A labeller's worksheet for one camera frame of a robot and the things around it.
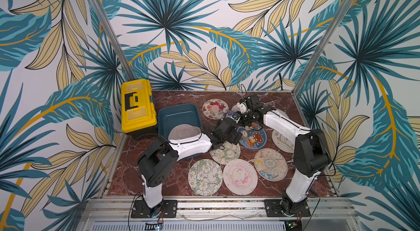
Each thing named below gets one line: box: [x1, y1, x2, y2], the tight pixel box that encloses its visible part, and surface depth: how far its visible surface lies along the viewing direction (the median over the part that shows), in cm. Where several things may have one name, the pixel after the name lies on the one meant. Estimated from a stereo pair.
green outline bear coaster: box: [209, 140, 241, 165], surface depth 92 cm
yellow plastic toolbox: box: [120, 78, 158, 139], surface depth 90 cm
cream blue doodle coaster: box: [253, 147, 288, 182], surface depth 89 cm
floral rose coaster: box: [201, 98, 230, 120], surface depth 112 cm
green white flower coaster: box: [188, 158, 224, 197], surface depth 84 cm
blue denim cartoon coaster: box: [237, 122, 268, 150], surface depth 99 cm
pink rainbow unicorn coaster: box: [167, 124, 202, 141], surface depth 100 cm
